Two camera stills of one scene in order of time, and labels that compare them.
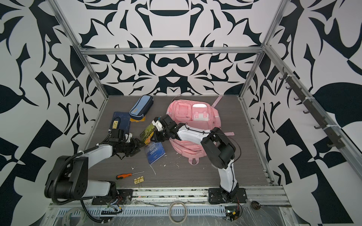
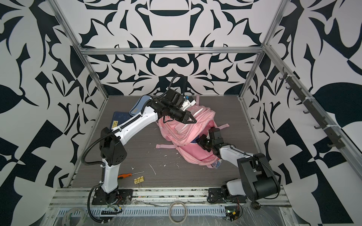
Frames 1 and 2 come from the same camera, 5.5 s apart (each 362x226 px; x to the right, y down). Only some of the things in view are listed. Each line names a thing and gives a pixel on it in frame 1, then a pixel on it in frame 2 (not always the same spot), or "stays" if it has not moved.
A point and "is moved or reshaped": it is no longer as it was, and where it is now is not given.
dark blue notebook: x=121 y=120 stays
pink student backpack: x=198 y=114 is moved or reshaped
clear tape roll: x=172 y=220 stays
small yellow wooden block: x=138 y=180 stays
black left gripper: x=136 y=146 → x=186 y=116
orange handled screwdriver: x=124 y=175 stays
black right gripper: x=157 y=134 → x=201 y=141
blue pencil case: x=141 y=107 stays
